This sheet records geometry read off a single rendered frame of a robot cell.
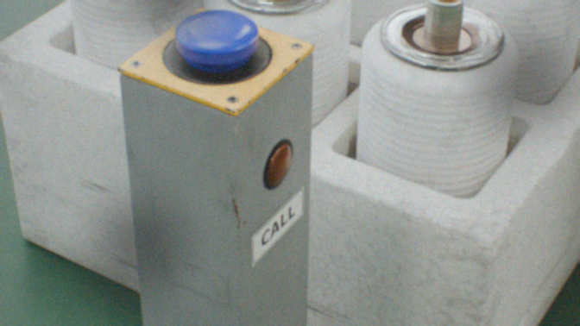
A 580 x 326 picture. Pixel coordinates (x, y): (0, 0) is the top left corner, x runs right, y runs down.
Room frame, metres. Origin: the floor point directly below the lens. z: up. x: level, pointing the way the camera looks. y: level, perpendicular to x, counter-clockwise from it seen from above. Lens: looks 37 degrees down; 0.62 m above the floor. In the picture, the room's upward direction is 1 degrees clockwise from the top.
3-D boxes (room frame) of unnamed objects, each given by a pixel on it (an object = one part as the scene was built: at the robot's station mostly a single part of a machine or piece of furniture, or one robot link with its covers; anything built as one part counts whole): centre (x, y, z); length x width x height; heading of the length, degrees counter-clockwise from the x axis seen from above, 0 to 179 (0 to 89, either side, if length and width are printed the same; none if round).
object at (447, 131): (0.61, -0.09, 0.16); 0.10 x 0.10 x 0.18
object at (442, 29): (0.61, -0.09, 0.26); 0.02 x 0.02 x 0.03
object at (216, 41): (0.48, 0.04, 0.32); 0.04 x 0.04 x 0.02
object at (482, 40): (0.61, -0.09, 0.25); 0.08 x 0.08 x 0.01
